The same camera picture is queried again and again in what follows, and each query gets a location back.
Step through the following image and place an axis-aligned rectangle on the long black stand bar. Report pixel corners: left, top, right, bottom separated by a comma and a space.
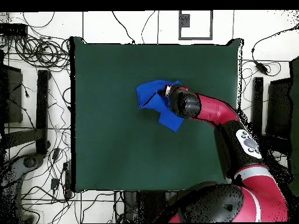
35, 69, 51, 156
251, 76, 264, 136

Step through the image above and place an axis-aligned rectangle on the black power adapter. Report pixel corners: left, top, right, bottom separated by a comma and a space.
255, 61, 269, 75

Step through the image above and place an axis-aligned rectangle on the coiled black cable bundle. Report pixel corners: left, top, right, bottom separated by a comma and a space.
14, 34, 71, 72

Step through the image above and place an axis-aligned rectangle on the black adapter cable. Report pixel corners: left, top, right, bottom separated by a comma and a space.
251, 23, 299, 64

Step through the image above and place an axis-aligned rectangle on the thin black cable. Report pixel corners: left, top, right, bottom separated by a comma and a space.
140, 10, 157, 44

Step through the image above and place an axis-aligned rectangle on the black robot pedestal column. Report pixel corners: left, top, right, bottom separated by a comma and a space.
123, 191, 171, 223

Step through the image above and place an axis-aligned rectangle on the grey square floor frame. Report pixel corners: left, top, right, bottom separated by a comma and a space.
178, 10, 214, 41

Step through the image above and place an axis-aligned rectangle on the black electronics box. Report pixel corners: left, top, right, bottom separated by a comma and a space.
0, 23, 29, 37

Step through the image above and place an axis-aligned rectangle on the dark green table cloth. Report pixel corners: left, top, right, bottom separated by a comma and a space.
69, 36, 244, 194

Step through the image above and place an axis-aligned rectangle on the grey stand foot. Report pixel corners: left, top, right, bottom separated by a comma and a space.
0, 152, 46, 223

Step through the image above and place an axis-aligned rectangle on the black cable with plug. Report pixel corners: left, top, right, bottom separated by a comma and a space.
111, 10, 136, 45

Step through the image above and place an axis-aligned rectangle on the blue shirt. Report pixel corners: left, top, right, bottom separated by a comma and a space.
135, 79, 185, 133

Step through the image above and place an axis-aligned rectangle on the black power strip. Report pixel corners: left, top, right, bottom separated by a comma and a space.
62, 160, 73, 200

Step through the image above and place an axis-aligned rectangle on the black cabinet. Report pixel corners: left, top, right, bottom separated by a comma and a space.
0, 64, 24, 124
265, 78, 293, 141

